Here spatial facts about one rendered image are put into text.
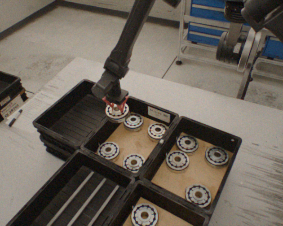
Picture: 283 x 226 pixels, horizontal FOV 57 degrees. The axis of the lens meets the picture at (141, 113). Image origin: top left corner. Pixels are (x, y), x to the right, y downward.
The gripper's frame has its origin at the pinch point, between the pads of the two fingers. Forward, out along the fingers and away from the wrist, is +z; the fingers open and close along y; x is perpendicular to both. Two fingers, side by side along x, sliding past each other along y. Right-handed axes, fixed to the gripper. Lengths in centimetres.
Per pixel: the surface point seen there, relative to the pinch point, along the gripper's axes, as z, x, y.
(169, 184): 21.1, -11.3, 31.5
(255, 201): 35, 7, 66
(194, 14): 49, 186, -38
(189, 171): 21.6, -1.2, 36.2
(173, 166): 18.5, -4.1, 29.8
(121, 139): 21.4, -1.2, 0.4
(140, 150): 21.4, -2.5, 11.8
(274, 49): 72, 193, 46
